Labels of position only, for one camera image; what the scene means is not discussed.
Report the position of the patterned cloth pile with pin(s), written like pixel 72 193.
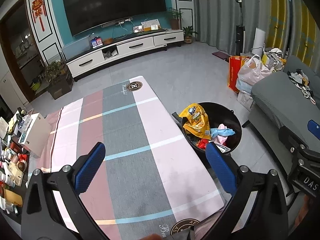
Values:
pixel 273 57

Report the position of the white cardboard box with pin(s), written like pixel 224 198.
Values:
pixel 245 100

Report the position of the orange shopping bag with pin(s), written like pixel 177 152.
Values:
pixel 235 75

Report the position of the pink plastic mailer bag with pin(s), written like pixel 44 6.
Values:
pixel 220 140

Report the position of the white air purifier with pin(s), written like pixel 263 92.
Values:
pixel 258 40

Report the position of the glass fish tank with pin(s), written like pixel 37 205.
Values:
pixel 75 47

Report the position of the small photo frame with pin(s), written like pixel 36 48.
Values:
pixel 139 29

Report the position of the beige box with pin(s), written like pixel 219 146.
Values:
pixel 16 173

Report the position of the red knot wall decoration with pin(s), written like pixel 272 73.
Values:
pixel 38 10

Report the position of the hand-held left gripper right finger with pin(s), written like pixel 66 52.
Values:
pixel 221 165

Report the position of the full white plastic bag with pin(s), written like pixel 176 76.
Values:
pixel 252 75

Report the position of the yellow curtain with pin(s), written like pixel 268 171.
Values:
pixel 295 25

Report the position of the large black television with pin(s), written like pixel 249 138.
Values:
pixel 112 5

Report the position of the small potted plant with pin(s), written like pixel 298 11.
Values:
pixel 188 36

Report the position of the grey sofa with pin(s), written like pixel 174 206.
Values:
pixel 272 100

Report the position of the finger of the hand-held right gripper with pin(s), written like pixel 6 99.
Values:
pixel 291 140
pixel 314 128

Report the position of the dark red floor mat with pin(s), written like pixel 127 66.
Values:
pixel 220 55

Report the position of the brown round ornament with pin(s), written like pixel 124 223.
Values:
pixel 21 165

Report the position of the yellow paper tube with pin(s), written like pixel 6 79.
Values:
pixel 12 198

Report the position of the white television cabinet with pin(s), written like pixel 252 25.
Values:
pixel 135 46

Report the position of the grey curtain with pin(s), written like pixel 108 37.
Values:
pixel 225 10

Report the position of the white medicine box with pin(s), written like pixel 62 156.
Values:
pixel 222 148

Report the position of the red foil wrapper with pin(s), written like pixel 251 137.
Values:
pixel 202 143

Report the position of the black trash bin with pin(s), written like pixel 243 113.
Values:
pixel 221 112

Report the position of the clear plastic container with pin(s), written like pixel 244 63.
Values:
pixel 25 123

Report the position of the tall potted plant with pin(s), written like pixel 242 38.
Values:
pixel 174 20

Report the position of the clothes heap on sofa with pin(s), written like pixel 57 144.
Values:
pixel 302 85

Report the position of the white desk calendar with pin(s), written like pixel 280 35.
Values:
pixel 150 24

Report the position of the white wooden box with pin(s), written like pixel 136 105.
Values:
pixel 37 135

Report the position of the yellow snack bag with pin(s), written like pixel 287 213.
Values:
pixel 195 120

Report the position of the upright vacuum cleaner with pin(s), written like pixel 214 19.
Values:
pixel 240 32

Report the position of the plants on black stand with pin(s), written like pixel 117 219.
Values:
pixel 58 80

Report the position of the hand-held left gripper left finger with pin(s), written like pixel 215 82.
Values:
pixel 90 165

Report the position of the light blue plastic bag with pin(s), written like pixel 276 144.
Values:
pixel 220 131

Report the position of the green basin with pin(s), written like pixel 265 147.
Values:
pixel 36 86

